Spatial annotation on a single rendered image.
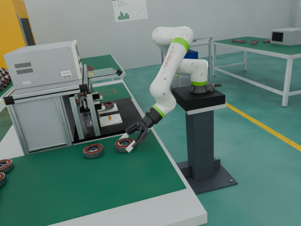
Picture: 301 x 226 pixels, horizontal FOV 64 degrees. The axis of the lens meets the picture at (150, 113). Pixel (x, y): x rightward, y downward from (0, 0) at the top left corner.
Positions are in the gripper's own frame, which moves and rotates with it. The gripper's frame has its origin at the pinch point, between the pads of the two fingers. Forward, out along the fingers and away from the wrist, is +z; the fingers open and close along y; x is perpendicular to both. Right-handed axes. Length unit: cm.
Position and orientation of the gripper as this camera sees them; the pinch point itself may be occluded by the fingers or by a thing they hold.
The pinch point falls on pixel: (125, 144)
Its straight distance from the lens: 139.2
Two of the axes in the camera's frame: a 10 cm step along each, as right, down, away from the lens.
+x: 5.2, 6.6, 5.4
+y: 4.8, 2.9, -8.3
